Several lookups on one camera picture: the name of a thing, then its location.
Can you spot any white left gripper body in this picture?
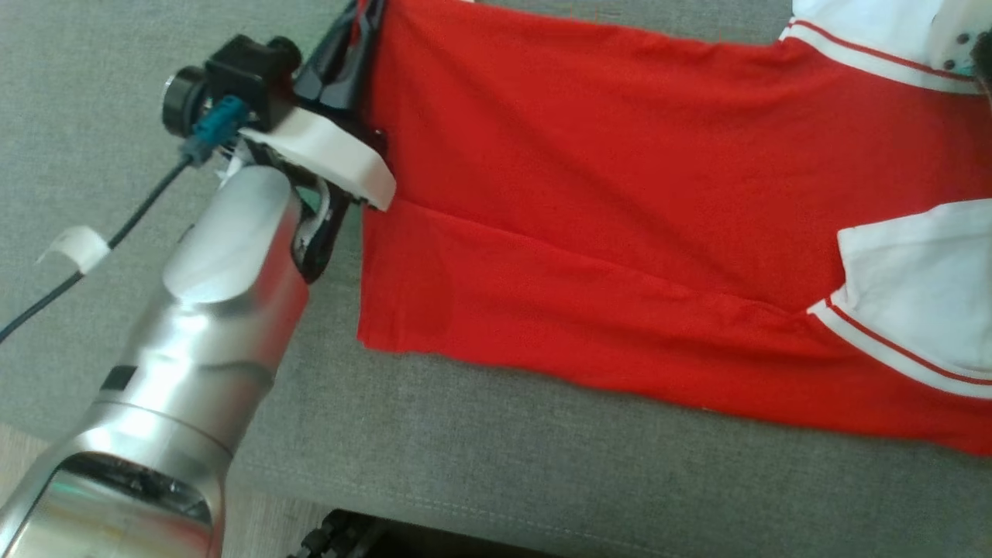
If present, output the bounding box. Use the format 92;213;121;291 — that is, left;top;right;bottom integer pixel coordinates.
239;107;398;284

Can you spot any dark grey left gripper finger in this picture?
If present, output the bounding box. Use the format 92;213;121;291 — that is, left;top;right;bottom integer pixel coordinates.
341;0;387;119
293;2;363;108

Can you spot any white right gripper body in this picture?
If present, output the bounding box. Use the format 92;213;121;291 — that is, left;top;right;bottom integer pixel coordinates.
928;0;992;80

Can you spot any red shirt with white sleeves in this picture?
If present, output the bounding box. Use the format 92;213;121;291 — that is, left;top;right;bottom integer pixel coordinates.
356;0;992;456

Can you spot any large grey fabric sofa ottoman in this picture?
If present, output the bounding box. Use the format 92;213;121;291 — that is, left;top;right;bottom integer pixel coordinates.
0;0;992;558

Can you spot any black left cable, blue plug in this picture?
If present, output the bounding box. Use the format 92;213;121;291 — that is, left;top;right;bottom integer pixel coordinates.
0;95;253;343

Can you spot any white tape cable tag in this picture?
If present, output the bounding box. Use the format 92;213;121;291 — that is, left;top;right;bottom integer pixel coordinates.
35;225;112;274

